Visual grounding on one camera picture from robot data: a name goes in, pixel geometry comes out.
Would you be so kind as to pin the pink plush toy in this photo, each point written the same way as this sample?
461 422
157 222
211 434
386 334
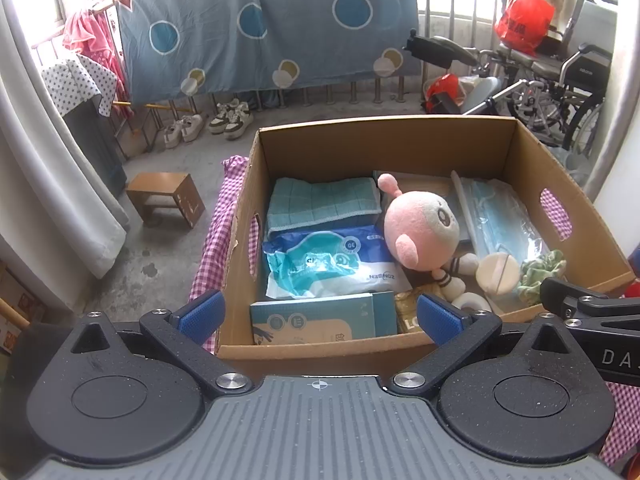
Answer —
420 225

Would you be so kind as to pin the blue sheet with shapes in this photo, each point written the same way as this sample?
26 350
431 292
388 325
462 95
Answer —
280 50

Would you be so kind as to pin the white sneaker with dark trim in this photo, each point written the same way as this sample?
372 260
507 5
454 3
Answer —
239 122
220 119

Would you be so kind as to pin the silver wheelchair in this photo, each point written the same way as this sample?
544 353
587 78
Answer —
575 75

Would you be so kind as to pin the orange plastic bag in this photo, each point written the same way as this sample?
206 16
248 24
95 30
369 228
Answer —
442 87

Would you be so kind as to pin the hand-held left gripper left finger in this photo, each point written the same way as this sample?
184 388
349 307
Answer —
202 312

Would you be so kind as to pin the blue wet wipes pack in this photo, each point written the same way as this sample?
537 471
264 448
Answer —
350 260

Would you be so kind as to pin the yellow pole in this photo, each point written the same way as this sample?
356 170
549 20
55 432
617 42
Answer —
165 108

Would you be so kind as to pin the clear pack of face masks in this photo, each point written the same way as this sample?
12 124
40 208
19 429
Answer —
500 215

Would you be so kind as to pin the teal checked microfibre cloth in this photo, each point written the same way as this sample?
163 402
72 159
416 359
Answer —
320 202

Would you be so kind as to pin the pink checked cloth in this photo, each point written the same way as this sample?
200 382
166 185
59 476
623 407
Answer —
220 240

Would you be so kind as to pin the white tape roll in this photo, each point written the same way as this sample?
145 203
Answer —
462 302

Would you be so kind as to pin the black padded seat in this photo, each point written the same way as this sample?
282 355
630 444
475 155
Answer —
440 50

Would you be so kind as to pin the white polka dot cloth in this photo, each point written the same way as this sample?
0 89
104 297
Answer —
70 80

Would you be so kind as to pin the teal tissue box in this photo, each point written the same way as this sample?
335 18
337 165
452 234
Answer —
320 317

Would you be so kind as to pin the pink hanging garment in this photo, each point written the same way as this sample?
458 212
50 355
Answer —
97 35

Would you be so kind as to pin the green scrunchie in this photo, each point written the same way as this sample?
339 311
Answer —
542 270

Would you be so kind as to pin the small wooden stool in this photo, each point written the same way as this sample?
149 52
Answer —
160 187

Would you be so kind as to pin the grey curtain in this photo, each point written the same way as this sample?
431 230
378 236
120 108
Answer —
50 185

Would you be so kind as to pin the yellow brown packet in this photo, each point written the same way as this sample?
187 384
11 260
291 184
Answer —
407 315

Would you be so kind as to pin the wooden stick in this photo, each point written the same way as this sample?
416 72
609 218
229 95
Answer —
15 312

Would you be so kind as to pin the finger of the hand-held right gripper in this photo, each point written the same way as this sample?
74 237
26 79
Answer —
565 297

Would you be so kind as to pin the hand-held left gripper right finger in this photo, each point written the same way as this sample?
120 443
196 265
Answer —
440 317

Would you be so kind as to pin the red plastic bag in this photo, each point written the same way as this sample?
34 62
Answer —
525 20

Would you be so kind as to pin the small printed brown carton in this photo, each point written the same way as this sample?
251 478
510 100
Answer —
30 302

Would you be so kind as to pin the brown cardboard box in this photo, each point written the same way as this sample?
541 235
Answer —
400 145

